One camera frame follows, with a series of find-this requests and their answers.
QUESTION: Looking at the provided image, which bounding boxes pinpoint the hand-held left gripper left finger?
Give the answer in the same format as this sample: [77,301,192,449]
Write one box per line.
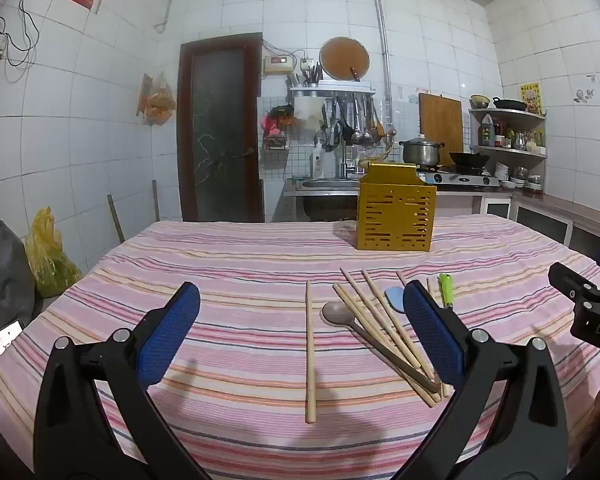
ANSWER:
[32,281,213,480]

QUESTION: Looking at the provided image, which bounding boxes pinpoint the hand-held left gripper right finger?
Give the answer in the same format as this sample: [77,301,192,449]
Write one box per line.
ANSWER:
[392,280,571,480]

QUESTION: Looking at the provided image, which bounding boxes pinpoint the brown long-handled spoon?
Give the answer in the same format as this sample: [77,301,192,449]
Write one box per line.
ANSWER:
[321,302,440,394]

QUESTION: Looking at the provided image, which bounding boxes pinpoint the yellow slotted utensil holder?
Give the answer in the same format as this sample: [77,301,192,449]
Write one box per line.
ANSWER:
[356,162,437,252]

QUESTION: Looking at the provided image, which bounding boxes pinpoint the light blue spoon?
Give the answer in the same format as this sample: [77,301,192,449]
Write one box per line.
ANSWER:
[383,286,407,314]

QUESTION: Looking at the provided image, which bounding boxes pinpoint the glass door cabinets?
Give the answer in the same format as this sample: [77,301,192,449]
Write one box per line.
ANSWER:
[482,194,600,262]

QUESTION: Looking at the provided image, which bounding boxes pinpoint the brown kitchen counter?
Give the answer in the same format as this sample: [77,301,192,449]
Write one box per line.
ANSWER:
[282,179,600,242]

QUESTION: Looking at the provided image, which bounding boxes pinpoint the pink striped tablecloth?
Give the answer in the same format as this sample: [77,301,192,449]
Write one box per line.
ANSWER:
[0,215,600,480]

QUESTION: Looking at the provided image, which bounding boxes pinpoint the stack of white bowls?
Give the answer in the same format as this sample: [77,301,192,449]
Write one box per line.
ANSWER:
[494,162,544,191]

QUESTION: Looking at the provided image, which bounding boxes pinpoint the steel gas stove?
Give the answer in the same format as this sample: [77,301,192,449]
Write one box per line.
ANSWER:
[415,165,501,189]

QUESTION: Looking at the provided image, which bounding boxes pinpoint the yellow plastic bag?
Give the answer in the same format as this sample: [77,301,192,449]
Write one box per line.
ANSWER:
[24,206,84,297]

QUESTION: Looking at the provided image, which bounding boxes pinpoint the row of condiment bottles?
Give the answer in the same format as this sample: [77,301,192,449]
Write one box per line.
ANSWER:
[495,122,546,154]

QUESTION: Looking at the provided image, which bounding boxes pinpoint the black wok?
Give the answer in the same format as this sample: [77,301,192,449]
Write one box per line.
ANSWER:
[448,151,492,171]

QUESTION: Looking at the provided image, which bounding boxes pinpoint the smartphone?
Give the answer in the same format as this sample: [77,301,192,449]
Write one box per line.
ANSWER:
[0,318,26,359]

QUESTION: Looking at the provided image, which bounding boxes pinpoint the large oil bottle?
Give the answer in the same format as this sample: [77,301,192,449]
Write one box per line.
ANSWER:
[479,113,496,147]

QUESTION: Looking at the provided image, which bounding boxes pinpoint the steel corner shelf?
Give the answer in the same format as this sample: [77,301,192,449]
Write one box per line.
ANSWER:
[468,106,549,161]

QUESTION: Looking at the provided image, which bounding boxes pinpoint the grey sack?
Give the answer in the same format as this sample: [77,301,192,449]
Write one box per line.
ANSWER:
[0,216,36,357]

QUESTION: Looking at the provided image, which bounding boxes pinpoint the steel sink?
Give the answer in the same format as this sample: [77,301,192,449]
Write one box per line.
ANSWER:
[300,177,361,192]

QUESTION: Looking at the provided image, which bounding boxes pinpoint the steel pot with lid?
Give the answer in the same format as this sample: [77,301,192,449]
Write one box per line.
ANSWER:
[398,134,446,167]

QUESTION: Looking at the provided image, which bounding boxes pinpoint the black pan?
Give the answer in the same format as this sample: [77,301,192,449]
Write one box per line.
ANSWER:
[492,96,529,112]

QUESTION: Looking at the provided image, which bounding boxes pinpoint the steel faucet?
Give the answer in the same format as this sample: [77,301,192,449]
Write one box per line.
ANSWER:
[329,120,353,179]

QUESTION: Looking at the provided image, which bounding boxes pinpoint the brown frosted glass door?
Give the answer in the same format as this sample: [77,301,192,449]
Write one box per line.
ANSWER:
[178,33,265,224]

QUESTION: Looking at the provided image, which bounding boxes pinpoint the white dish soap bottle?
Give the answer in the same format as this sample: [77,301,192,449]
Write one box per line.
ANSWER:
[309,139,326,180]

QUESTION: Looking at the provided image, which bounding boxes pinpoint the wooden cutting board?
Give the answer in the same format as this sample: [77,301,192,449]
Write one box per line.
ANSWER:
[418,92,465,154]

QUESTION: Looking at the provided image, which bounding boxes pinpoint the row of hanging kitchen ladles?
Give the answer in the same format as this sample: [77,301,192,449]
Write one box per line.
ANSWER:
[324,94,387,150]

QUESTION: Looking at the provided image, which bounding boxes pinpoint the orange hanging plastic bag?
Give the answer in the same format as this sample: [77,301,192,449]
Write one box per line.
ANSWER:
[138,72,177,126]

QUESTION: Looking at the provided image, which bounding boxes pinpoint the pink and red scrubber bundle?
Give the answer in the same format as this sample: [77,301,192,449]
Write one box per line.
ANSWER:
[261,104,296,136]

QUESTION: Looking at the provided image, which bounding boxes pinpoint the white hanging towel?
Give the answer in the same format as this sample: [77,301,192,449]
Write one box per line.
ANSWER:
[293,97,325,121]

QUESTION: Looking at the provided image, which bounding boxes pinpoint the steel cutlery cup with knives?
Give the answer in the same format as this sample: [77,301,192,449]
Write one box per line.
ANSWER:
[287,62,324,89]

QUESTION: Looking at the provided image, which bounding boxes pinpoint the white vertical pipe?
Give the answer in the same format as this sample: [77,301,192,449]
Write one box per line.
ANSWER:
[372,0,394,132]

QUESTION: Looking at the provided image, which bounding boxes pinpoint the white electric box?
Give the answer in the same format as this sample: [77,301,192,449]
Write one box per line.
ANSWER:
[263,54,297,75]

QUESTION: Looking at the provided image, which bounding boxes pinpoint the round wooden lid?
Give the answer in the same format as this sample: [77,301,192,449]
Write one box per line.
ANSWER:
[318,36,370,83]

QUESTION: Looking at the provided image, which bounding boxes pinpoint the wall stickers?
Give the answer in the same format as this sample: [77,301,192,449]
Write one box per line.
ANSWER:
[574,73,597,104]

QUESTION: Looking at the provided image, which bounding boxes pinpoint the yellow wall poster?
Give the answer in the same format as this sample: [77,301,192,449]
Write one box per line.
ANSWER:
[519,82,542,115]

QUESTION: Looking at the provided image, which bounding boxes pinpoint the white wall rack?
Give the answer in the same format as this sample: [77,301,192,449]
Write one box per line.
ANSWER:
[288,81,377,99]

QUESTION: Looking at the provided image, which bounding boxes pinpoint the black power cable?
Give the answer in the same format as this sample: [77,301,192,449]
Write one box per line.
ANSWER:
[2,0,49,68]

